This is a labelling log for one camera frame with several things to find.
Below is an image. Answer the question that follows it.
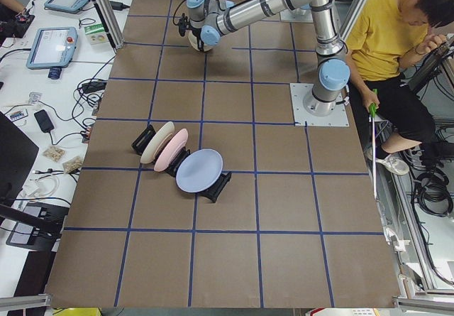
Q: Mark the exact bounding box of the black dish rack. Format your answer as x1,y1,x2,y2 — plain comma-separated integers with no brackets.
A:
131,121,232,203

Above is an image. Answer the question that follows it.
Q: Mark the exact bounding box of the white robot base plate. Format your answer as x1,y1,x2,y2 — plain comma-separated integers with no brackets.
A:
289,83,350,127

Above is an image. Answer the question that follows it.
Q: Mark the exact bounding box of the black power adapter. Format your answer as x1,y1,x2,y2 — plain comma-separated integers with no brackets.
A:
109,1,130,11

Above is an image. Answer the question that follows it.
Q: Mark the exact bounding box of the green white box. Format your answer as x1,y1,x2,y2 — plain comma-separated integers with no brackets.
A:
84,23,109,45

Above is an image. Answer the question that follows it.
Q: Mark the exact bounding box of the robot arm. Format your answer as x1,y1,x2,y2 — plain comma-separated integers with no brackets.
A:
177,0,350,117

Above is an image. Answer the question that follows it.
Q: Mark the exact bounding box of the white ceramic bowl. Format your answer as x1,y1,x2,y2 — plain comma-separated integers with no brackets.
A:
188,32,214,53

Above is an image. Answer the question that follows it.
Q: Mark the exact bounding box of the black phone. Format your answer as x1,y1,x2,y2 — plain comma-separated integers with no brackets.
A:
34,109,55,133

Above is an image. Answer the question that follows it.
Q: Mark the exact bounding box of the aluminium frame post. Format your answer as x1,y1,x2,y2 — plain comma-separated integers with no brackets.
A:
92,0,124,50

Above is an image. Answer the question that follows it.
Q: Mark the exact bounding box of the cream plate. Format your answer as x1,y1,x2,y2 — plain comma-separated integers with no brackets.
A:
140,121,175,164

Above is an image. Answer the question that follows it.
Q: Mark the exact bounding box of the light blue plate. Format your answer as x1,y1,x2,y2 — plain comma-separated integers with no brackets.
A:
176,148,223,193

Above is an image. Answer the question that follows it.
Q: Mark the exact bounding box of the near teach pendant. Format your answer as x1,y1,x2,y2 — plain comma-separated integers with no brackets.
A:
26,27,78,70

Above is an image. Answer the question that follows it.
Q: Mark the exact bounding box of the person in yellow shirt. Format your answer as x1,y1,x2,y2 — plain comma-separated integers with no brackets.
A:
345,0,453,175

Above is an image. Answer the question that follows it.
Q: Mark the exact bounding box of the pink plate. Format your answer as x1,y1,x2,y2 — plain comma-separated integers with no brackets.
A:
153,129,189,172

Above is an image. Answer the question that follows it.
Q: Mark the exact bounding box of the bag of nuts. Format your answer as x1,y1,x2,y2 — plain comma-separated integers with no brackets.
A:
62,156,84,174
43,145,66,163

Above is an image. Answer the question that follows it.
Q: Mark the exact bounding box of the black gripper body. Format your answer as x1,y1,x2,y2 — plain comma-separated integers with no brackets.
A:
191,29,208,52

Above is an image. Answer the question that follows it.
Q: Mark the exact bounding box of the white stick green handle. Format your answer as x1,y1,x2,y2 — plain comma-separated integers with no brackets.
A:
369,102,377,200

